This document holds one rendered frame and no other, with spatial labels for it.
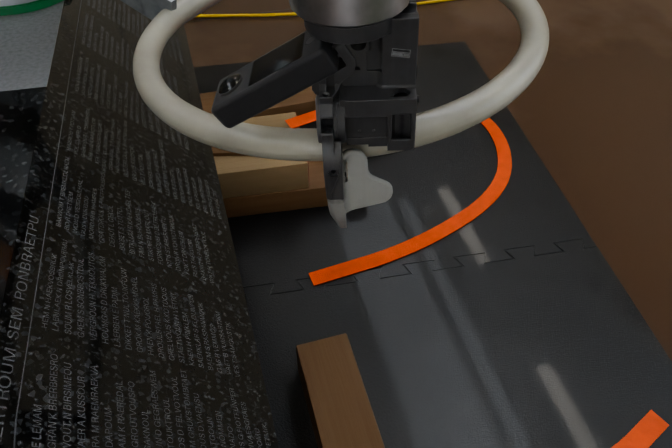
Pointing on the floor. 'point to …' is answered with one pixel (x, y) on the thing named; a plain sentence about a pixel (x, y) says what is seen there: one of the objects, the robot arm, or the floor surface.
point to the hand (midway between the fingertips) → (336, 195)
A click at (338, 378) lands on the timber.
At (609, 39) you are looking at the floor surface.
